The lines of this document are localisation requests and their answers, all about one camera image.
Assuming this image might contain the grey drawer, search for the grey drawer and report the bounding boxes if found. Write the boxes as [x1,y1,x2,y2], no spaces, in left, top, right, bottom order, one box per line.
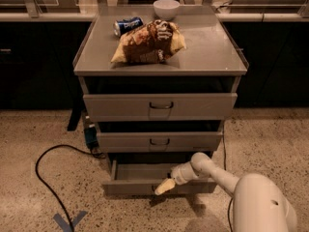
[84,93,238,122]
[97,131,222,153]
[102,159,216,195]

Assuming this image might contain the dark counter cabinet right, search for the dark counter cabinet right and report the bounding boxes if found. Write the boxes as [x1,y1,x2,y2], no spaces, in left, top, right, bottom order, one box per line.
[218,14,309,107]

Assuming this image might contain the blue power box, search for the blue power box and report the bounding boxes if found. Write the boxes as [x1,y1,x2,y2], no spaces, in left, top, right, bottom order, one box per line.
[84,127,98,149]

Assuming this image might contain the grey bottom drawer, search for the grey bottom drawer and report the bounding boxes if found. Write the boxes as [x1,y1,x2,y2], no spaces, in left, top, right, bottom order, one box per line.
[102,159,216,195]

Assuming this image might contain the grey middle drawer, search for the grey middle drawer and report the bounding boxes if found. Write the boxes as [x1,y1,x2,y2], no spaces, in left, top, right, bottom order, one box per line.
[97,131,222,153]

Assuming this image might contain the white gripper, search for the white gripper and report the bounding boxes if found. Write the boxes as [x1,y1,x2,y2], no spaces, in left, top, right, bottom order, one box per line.
[154,162,198,195]

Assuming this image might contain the blue Pepsi can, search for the blue Pepsi can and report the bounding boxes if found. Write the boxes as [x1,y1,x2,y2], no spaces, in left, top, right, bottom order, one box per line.
[113,16,144,37]

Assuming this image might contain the white bowl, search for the white bowl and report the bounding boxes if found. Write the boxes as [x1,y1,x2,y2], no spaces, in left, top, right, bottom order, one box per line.
[154,0,180,20]

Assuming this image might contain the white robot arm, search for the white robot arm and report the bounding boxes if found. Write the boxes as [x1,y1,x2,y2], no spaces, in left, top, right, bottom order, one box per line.
[154,152,297,232]

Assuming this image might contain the grey metal drawer cabinet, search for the grey metal drawer cabinet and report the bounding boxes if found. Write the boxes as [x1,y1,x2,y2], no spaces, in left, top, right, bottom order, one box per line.
[72,4,249,166]

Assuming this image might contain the dark counter cabinet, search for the dark counter cabinet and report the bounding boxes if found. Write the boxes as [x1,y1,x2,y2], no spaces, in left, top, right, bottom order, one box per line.
[218,14,309,107]
[0,21,91,109]

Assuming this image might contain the black cable left floor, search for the black cable left floor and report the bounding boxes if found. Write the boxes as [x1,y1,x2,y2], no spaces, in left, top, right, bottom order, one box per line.
[34,144,106,232]

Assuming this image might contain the blue tape cross mark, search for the blue tape cross mark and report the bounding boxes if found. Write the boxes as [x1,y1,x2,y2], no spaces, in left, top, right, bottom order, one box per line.
[53,211,87,232]

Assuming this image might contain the grey top drawer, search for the grey top drawer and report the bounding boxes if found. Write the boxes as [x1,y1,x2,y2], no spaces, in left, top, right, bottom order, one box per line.
[84,93,238,122]

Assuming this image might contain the dark counter cabinet left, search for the dark counter cabinet left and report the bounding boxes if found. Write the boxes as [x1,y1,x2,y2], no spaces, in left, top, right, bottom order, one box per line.
[0,21,91,109]

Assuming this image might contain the brown chip bag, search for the brown chip bag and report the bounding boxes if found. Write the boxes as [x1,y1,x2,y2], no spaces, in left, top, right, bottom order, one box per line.
[111,19,185,64]

